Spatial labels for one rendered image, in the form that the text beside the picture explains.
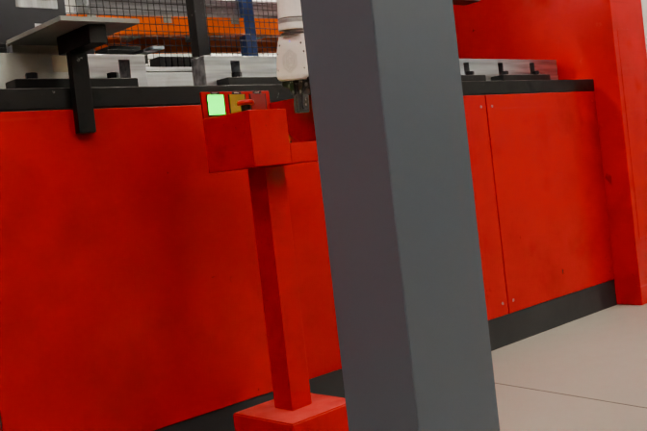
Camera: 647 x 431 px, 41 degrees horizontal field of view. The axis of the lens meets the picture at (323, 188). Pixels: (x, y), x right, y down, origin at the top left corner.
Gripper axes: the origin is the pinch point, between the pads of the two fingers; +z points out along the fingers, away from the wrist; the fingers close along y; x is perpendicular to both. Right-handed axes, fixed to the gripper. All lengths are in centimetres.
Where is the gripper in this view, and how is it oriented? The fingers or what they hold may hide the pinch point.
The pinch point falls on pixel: (301, 103)
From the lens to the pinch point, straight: 191.9
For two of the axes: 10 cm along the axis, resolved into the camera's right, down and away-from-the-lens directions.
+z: 0.5, 10.0, 0.8
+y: 7.0, 0.2, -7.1
